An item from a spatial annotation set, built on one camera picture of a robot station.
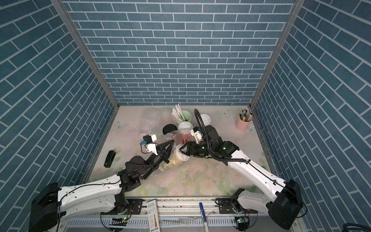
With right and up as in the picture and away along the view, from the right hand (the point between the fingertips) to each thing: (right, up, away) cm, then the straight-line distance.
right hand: (184, 152), depth 71 cm
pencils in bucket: (+39, +18, +25) cm, 50 cm away
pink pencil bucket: (+39, +12, +30) cm, 51 cm away
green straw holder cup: (0, +18, +30) cm, 35 cm away
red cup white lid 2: (+13, +16, +19) cm, 28 cm away
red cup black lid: (-10, +10, +13) cm, 19 cm away
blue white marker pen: (+11, -35, -4) cm, 37 cm away
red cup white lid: (0, +11, +15) cm, 19 cm away
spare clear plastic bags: (-27, +16, +39) cm, 50 cm away
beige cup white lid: (-3, -2, -3) cm, 4 cm away
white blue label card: (-15, -31, -1) cm, 35 cm away
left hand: (-3, +5, -5) cm, 7 cm away
